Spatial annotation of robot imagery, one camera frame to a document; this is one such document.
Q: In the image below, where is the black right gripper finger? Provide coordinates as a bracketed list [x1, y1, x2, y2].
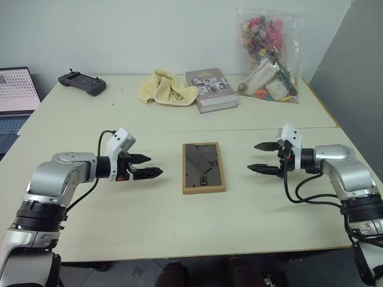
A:
[253, 141, 281, 152]
[247, 163, 282, 178]

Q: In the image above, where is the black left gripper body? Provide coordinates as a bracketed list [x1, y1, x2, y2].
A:
[115, 151, 135, 182]

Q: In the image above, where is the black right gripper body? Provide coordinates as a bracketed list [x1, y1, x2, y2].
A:
[276, 139, 296, 180]

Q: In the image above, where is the laptop computer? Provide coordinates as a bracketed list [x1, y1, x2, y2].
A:
[0, 66, 42, 157]

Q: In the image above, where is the yellow towel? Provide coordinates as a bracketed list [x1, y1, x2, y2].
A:
[137, 69, 199, 108]

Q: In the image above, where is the grey hardcover book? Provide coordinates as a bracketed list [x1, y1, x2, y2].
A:
[184, 68, 239, 115]

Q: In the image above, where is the plastic bag of dried flowers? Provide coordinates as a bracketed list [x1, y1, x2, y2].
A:
[236, 6, 306, 105]

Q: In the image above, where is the black handheld controller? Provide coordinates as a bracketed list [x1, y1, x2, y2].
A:
[57, 69, 107, 97]

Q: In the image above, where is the dark maroon rounded shape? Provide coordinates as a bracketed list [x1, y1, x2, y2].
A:
[160, 261, 192, 287]

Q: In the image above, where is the grey partition panel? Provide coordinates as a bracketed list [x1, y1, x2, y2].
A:
[308, 0, 383, 141]

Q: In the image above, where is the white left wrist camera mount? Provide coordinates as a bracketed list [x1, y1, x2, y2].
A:
[106, 127, 137, 182]

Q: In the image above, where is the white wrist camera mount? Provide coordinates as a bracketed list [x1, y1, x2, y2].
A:
[275, 123, 303, 172]
[106, 127, 137, 182]

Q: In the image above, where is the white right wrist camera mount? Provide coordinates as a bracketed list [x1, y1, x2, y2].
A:
[275, 123, 303, 172]

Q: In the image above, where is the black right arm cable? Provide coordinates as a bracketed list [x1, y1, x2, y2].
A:
[282, 161, 361, 249]

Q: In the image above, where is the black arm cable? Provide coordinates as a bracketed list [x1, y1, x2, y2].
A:
[282, 161, 361, 249]
[61, 129, 118, 222]

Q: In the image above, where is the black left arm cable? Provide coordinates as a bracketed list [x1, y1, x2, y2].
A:
[61, 129, 118, 222]

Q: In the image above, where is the wooden-framed grey board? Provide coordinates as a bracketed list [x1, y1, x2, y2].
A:
[181, 142, 227, 196]

